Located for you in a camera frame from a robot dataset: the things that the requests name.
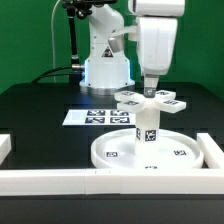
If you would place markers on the white marker sheet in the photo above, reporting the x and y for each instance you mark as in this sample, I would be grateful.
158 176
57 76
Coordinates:
81 117

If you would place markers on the black camera stand pole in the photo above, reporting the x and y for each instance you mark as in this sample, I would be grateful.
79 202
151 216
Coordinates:
80 9

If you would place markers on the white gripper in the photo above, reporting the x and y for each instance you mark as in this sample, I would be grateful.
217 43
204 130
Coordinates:
156 40

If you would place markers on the white cross-shaped table base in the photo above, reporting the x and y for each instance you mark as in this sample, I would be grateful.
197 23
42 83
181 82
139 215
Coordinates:
134 102

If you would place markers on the white U-shaped fence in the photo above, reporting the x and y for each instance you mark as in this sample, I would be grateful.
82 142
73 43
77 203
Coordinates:
208 180

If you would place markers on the white round table top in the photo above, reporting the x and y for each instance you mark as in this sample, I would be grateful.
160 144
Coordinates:
163 150

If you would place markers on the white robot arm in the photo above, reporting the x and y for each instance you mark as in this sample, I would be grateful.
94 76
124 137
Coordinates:
107 69

